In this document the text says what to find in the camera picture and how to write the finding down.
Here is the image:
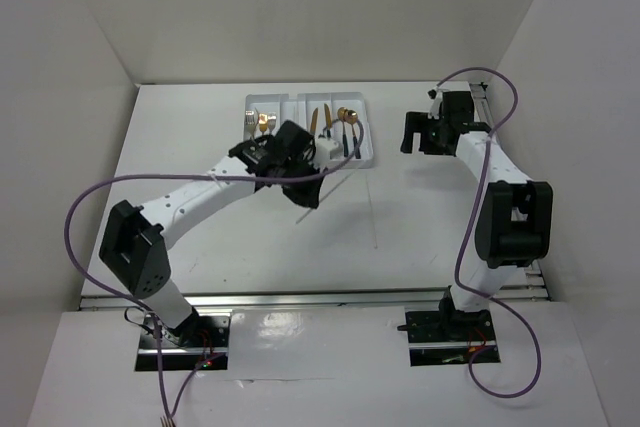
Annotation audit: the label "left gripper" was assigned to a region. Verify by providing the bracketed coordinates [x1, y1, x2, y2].
[277, 155, 327, 209]

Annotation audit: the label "gold knife green handle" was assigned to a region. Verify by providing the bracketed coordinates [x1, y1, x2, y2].
[323, 104, 333, 138]
[309, 108, 318, 137]

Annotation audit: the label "silver fork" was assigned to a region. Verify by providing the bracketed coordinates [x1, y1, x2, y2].
[267, 112, 277, 134]
[244, 110, 257, 139]

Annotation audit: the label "gold fork green handle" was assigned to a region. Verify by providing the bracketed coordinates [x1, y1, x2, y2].
[257, 114, 269, 135]

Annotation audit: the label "white chopstick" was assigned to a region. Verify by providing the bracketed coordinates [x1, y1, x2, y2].
[295, 176, 348, 225]
[366, 176, 378, 250]

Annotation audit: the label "gold spoon green handle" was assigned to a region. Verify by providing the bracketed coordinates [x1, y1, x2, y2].
[345, 110, 361, 159]
[337, 107, 349, 158]

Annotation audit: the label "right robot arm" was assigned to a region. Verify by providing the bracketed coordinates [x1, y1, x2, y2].
[400, 89, 553, 339]

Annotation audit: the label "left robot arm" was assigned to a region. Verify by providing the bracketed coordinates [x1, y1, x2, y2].
[99, 121, 340, 346]

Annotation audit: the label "white cutlery tray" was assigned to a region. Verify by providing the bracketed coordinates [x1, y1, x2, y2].
[245, 92, 374, 168]

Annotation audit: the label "copper fork tines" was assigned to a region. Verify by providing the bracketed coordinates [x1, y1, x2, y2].
[160, 416, 176, 427]

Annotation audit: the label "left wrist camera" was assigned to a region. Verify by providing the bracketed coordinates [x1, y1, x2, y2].
[312, 136, 343, 170]

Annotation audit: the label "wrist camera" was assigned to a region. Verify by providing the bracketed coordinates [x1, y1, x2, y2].
[427, 88, 443, 118]
[312, 136, 343, 170]

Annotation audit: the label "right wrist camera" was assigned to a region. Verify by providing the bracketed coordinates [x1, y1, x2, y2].
[427, 88, 443, 118]

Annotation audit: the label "aluminium rail frame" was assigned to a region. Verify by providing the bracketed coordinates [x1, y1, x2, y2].
[78, 80, 550, 312]

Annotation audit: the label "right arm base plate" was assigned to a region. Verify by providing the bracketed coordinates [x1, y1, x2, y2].
[397, 311, 500, 367]

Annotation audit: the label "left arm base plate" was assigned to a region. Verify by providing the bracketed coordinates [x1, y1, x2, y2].
[134, 314, 230, 372]

